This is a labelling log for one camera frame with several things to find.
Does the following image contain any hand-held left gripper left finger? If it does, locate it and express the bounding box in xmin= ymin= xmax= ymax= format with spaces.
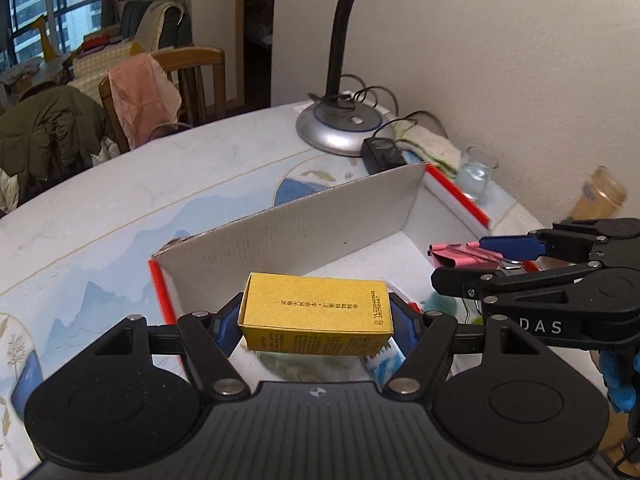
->
xmin=94 ymin=292 xmax=251 ymax=402

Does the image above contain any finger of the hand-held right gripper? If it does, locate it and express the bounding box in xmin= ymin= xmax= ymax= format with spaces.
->
xmin=478 ymin=217 xmax=640 ymax=266
xmin=431 ymin=261 xmax=604 ymax=303

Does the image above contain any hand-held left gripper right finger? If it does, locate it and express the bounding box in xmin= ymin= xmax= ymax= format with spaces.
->
xmin=382 ymin=292 xmax=544 ymax=402

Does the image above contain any pink binder clip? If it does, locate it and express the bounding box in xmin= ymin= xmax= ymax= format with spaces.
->
xmin=427 ymin=241 xmax=534 ymax=274

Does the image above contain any white blue toothpaste tube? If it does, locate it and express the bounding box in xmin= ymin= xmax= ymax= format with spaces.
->
xmin=364 ymin=337 xmax=407 ymax=386

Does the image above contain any small yellow box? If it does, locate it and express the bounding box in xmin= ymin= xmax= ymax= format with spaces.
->
xmin=237 ymin=272 xmax=394 ymax=357

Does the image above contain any red cardboard shoebox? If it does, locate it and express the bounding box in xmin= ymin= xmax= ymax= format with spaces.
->
xmin=148 ymin=162 xmax=494 ymax=397

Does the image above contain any person's right hand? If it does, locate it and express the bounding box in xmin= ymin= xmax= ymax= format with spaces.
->
xmin=597 ymin=347 xmax=640 ymax=412

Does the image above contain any small drinking glass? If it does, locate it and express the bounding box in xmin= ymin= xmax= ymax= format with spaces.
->
xmin=455 ymin=146 xmax=500 ymax=205

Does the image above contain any white green towel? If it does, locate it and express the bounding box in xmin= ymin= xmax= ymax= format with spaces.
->
xmin=392 ymin=122 xmax=461 ymax=179

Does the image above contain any black power adapter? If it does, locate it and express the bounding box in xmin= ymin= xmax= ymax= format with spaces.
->
xmin=361 ymin=135 xmax=407 ymax=174

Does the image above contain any silver desk lamp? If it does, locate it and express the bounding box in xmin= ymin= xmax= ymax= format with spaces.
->
xmin=267 ymin=0 xmax=384 ymax=157

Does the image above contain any pink cloth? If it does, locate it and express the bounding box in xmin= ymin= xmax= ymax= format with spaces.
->
xmin=108 ymin=53 xmax=182 ymax=150

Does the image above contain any olive green jacket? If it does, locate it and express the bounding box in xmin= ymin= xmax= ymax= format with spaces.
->
xmin=0 ymin=84 xmax=119 ymax=212

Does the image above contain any wooden dining chair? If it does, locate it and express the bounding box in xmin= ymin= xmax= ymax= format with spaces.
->
xmin=98 ymin=46 xmax=227 ymax=154

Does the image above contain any dark green sofa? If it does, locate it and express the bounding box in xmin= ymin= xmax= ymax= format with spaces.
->
xmin=64 ymin=0 xmax=194 ymax=106

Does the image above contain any beige throw blanket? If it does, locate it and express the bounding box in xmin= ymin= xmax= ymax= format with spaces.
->
xmin=134 ymin=0 xmax=184 ymax=54

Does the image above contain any red cushion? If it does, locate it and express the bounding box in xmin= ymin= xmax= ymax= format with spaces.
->
xmin=82 ymin=33 xmax=124 ymax=51

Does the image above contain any cluttered low table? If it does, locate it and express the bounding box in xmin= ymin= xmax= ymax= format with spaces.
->
xmin=0 ymin=57 xmax=46 ymax=101

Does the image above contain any yellow giraffe toy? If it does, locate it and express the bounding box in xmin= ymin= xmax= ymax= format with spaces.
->
xmin=32 ymin=15 xmax=56 ymax=61

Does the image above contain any large window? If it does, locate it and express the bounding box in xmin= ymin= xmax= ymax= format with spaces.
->
xmin=0 ymin=0 xmax=109 ymax=69

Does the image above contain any black lamp cable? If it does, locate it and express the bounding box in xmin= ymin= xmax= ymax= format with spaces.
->
xmin=307 ymin=73 xmax=449 ymax=141

